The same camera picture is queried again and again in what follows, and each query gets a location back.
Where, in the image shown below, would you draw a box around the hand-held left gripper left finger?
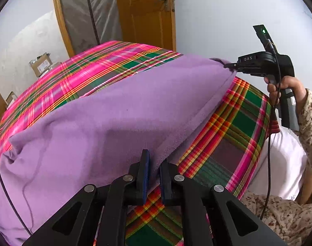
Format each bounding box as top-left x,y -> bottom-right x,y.
23,149 -> 151,246

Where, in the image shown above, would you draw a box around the wooden door frame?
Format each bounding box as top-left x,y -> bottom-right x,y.
51,0 -> 77,58

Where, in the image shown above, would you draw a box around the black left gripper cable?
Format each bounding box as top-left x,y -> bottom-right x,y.
0,61 -> 34,235

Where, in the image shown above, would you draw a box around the person's right forearm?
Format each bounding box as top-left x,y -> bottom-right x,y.
293,88 -> 312,180

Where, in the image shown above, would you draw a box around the person's right hand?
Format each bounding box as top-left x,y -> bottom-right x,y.
264,76 -> 307,105

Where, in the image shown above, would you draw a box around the open brown cardboard box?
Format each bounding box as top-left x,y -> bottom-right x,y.
30,52 -> 54,78

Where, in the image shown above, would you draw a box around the metal door handle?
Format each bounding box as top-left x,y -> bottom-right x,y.
156,0 -> 175,12

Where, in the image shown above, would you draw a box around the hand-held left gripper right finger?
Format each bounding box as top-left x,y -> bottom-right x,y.
159,159 -> 288,246

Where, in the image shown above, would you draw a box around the purple fleece pants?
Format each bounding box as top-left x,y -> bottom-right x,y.
0,54 -> 238,246

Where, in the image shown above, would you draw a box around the wooden door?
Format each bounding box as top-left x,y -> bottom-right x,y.
114,0 -> 177,52

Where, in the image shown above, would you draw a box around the pink plaid blanket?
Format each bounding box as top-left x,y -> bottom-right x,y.
0,40 -> 279,246

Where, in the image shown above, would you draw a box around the person's floral clothing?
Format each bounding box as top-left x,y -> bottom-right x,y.
240,192 -> 312,246

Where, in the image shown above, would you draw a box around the white quilt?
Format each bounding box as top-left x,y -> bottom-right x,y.
248,128 -> 309,201

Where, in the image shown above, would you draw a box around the clear plastic door curtain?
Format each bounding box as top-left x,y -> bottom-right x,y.
57,0 -> 123,55

